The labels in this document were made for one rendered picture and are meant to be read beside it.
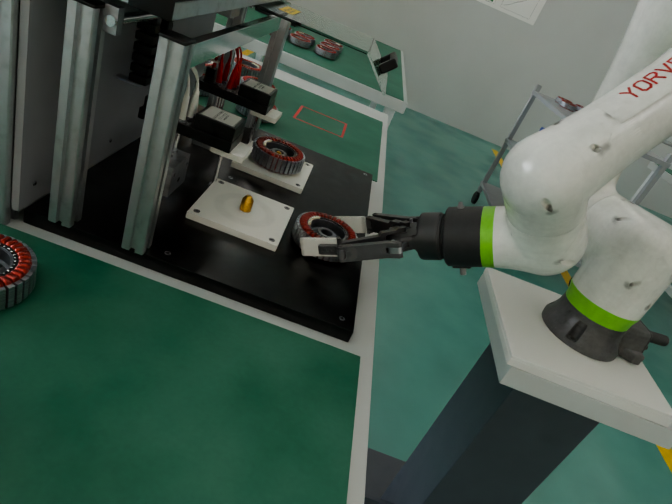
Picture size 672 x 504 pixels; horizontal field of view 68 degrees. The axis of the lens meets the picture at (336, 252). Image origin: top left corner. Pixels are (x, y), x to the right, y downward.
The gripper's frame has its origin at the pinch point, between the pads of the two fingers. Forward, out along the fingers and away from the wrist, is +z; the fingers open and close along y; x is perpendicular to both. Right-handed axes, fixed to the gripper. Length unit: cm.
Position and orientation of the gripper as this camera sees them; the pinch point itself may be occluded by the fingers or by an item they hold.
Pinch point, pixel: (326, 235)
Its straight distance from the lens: 85.4
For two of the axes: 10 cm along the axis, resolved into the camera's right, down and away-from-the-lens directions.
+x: -1.2, -9.4, -3.3
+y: 3.8, -3.5, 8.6
